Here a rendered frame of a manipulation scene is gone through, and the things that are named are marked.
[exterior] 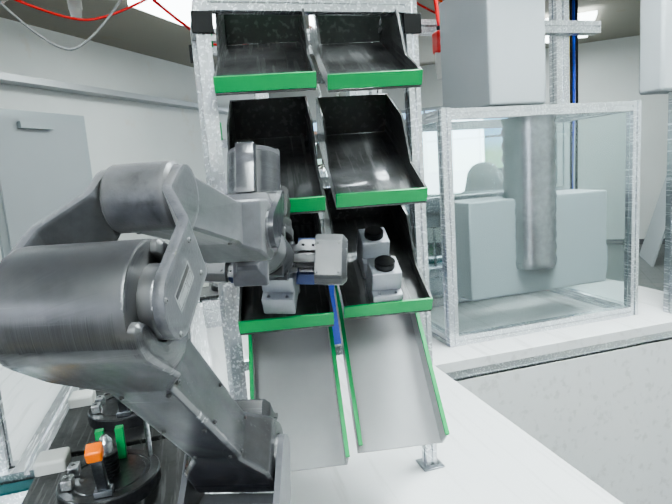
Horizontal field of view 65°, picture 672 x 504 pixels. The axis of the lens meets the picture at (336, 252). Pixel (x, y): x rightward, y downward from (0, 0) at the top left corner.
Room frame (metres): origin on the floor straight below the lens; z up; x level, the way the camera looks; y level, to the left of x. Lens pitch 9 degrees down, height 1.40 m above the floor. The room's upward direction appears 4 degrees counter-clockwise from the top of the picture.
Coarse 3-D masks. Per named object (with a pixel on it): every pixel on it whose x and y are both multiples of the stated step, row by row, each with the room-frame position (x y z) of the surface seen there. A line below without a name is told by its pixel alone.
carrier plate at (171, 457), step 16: (128, 448) 0.82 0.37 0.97; (144, 448) 0.81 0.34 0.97; (160, 448) 0.81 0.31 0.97; (176, 448) 0.81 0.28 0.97; (160, 464) 0.76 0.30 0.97; (176, 464) 0.76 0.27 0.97; (48, 480) 0.74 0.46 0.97; (176, 480) 0.71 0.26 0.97; (32, 496) 0.70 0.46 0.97; (48, 496) 0.69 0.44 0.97; (160, 496) 0.67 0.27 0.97; (176, 496) 0.67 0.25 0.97
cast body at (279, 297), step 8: (272, 280) 0.67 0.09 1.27; (264, 288) 0.68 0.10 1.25; (272, 288) 0.68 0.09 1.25; (280, 288) 0.68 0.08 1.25; (288, 288) 0.68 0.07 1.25; (296, 288) 0.70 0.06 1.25; (264, 296) 0.68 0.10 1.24; (272, 296) 0.68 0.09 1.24; (280, 296) 0.68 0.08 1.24; (288, 296) 0.68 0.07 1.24; (296, 296) 0.70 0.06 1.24; (264, 304) 0.68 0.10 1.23; (272, 304) 0.68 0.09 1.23; (280, 304) 0.68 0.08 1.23; (288, 304) 0.68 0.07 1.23; (296, 304) 0.70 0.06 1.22; (264, 312) 0.69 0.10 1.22; (272, 312) 0.69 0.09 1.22; (280, 312) 0.69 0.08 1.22; (288, 312) 0.69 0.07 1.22
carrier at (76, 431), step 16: (80, 400) 1.00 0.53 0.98; (96, 400) 0.95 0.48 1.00; (112, 400) 0.97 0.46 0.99; (80, 416) 0.95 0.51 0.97; (96, 416) 0.91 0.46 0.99; (112, 416) 0.90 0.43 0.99; (128, 416) 0.90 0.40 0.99; (64, 432) 0.89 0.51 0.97; (80, 432) 0.89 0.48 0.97; (112, 432) 0.88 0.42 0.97; (128, 432) 0.87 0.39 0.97; (144, 432) 0.87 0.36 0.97; (80, 448) 0.83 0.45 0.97
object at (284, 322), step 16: (304, 224) 0.95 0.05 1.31; (320, 224) 0.82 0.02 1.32; (240, 288) 0.76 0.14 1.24; (256, 288) 0.79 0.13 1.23; (304, 288) 0.78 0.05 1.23; (320, 288) 0.78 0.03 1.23; (240, 304) 0.72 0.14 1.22; (256, 304) 0.75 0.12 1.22; (304, 304) 0.75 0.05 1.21; (320, 304) 0.75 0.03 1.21; (240, 320) 0.69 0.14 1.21; (256, 320) 0.69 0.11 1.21; (272, 320) 0.69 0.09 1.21; (288, 320) 0.70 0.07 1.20; (304, 320) 0.70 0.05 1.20; (320, 320) 0.70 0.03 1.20
